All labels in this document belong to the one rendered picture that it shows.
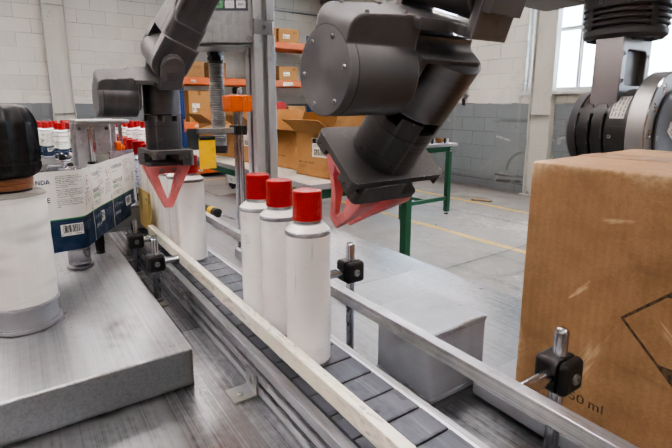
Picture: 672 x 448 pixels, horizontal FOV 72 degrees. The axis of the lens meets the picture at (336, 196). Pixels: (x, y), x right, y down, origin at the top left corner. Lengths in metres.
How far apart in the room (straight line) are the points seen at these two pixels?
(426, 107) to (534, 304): 0.28
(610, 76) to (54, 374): 0.93
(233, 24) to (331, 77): 0.65
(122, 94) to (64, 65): 7.55
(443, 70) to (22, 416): 0.54
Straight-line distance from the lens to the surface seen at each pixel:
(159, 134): 0.80
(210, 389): 0.65
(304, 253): 0.51
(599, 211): 0.50
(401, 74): 0.31
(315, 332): 0.55
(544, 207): 0.52
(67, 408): 0.63
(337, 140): 0.39
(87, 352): 0.67
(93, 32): 8.49
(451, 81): 0.34
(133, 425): 0.61
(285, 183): 0.58
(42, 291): 0.75
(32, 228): 0.72
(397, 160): 0.38
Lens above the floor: 1.18
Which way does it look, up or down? 11 degrees down
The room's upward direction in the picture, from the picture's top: straight up
